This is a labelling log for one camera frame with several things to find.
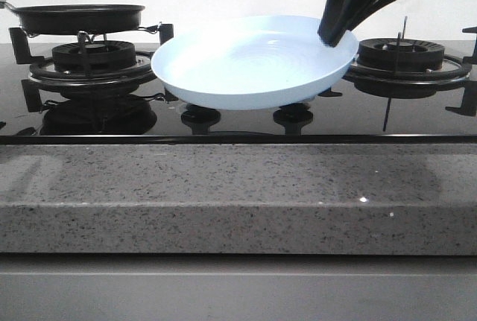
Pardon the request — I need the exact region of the light blue plate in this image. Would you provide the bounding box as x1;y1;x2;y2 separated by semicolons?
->
151;16;359;110

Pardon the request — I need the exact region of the black frying pan green handle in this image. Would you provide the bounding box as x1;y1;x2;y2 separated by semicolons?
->
1;0;145;35

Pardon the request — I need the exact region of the right black gas burner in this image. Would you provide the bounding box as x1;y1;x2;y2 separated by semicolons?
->
357;38;445;72

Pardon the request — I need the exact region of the black gas burner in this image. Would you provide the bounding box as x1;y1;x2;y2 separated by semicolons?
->
357;38;445;72
52;40;136;72

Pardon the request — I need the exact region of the silver right stove knob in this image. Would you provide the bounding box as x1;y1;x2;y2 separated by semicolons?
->
294;101;311;109

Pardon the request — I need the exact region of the left black gas burner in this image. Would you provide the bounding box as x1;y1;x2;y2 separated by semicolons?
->
52;40;136;72

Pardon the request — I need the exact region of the left black pan support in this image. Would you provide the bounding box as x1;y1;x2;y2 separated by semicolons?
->
1;28;155;112

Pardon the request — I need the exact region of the black glass cooktop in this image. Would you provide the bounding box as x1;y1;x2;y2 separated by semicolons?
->
1;44;476;144

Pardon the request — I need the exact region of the wire pan reducer ring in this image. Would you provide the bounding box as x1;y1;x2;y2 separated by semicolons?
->
25;22;163;43

